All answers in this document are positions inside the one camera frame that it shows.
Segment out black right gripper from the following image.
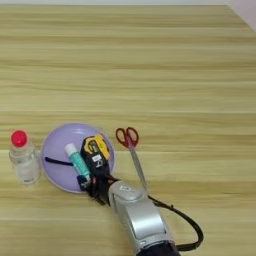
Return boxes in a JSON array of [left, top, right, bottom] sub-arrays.
[[76, 172, 120, 207]]

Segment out teal white glue stick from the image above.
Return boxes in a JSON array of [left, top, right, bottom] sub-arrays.
[[64, 143, 92, 183]]

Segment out purple round plate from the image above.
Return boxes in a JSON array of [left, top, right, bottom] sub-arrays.
[[40, 122, 117, 194]]

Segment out red handled scissors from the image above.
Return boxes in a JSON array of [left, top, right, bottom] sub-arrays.
[[115, 126, 148, 192]]

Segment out small black box white label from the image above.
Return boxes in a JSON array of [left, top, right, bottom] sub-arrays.
[[86, 151, 111, 177]]

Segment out clear bottle red cap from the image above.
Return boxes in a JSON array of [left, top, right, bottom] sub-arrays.
[[8, 129, 41, 186]]

